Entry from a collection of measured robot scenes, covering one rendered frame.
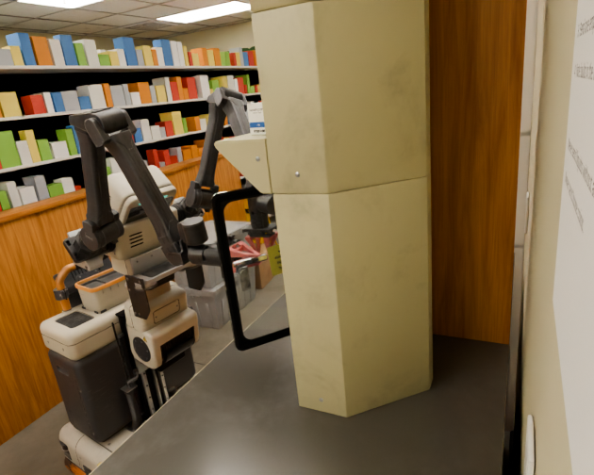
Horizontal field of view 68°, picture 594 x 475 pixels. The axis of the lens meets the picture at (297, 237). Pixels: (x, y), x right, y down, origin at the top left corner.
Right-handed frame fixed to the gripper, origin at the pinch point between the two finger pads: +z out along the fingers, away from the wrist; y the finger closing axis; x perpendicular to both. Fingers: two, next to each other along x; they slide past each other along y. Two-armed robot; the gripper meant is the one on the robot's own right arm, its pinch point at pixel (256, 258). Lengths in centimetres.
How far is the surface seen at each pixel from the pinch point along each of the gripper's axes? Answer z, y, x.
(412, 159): 40.4, 24.5, -5.9
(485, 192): 51, 12, 19
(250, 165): 13.6, 26.4, -17.9
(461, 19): 45, 49, 19
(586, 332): 61, 28, -69
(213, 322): -138, -114, 137
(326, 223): 27.8, 15.6, -17.9
